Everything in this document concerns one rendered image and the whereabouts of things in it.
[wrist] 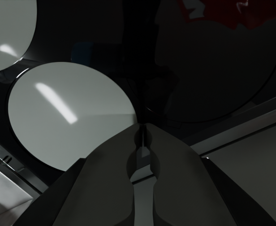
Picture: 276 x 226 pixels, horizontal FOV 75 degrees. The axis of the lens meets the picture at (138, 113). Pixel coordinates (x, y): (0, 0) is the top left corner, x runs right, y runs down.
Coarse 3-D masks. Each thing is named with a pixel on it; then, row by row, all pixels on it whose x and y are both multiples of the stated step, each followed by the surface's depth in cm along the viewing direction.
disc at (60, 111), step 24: (48, 72) 12; (72, 72) 12; (96, 72) 12; (24, 96) 13; (48, 96) 13; (72, 96) 13; (96, 96) 13; (120, 96) 13; (24, 120) 14; (48, 120) 14; (72, 120) 14; (96, 120) 14; (120, 120) 14; (24, 144) 15; (48, 144) 15; (72, 144) 15; (96, 144) 15
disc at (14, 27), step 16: (0, 0) 10; (16, 0) 10; (32, 0) 10; (0, 16) 11; (16, 16) 11; (32, 16) 11; (0, 32) 11; (16, 32) 11; (32, 32) 11; (0, 48) 12; (16, 48) 12; (0, 64) 12
